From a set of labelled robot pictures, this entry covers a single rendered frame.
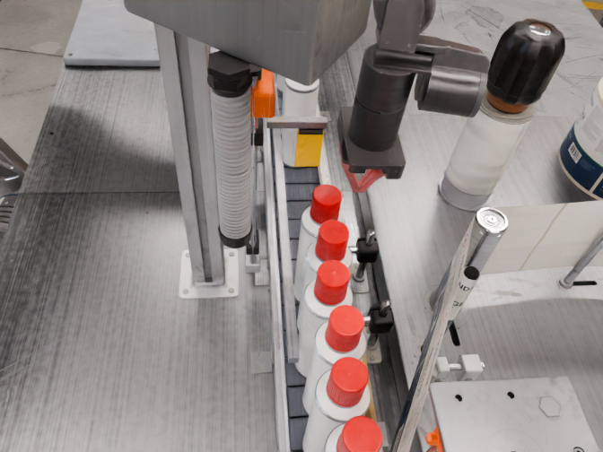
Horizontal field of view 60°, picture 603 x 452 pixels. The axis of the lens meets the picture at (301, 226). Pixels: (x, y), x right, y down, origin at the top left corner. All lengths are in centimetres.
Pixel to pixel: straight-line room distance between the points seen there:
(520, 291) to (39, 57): 247
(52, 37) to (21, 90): 43
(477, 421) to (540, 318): 42
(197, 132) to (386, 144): 21
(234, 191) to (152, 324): 36
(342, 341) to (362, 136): 24
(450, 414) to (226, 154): 26
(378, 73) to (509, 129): 29
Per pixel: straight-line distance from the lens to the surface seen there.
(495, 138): 80
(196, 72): 53
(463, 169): 85
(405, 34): 54
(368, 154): 61
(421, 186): 91
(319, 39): 36
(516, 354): 78
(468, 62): 57
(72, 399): 76
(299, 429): 66
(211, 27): 41
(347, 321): 49
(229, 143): 43
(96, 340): 79
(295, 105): 81
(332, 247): 54
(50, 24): 311
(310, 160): 63
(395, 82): 55
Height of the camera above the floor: 151
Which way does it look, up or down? 51 degrees down
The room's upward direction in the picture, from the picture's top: 7 degrees clockwise
